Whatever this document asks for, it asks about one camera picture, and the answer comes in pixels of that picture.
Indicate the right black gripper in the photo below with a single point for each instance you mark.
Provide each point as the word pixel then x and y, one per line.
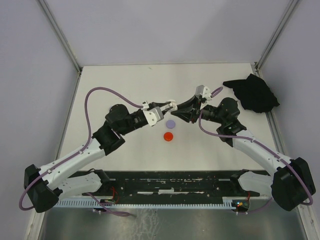
pixel 189 110

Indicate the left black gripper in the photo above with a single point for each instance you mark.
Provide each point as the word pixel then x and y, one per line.
pixel 160 104

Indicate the red earbud charging case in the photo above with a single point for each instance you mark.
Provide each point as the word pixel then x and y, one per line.
pixel 168 136

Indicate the white earbud charging case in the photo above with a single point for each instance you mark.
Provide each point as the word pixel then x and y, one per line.
pixel 172 105

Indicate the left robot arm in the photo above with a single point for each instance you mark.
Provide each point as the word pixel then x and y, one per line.
pixel 48 184

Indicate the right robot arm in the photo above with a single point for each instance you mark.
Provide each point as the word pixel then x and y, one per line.
pixel 288 182

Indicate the black cloth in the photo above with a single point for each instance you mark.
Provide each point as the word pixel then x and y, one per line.
pixel 253 94

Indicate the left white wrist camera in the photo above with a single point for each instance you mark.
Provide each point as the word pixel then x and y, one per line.
pixel 151 113

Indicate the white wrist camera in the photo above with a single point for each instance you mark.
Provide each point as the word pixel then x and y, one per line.
pixel 151 113
pixel 203 92

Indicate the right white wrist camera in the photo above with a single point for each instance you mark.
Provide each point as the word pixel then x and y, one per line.
pixel 203 92

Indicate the right aluminium frame post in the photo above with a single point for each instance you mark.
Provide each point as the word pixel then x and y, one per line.
pixel 283 22

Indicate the aluminium frame post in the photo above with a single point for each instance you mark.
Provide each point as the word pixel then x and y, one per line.
pixel 45 8
pixel 283 22

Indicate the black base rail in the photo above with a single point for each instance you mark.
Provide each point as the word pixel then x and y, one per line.
pixel 171 187

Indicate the left aluminium frame post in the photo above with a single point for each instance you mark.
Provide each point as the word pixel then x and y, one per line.
pixel 45 8

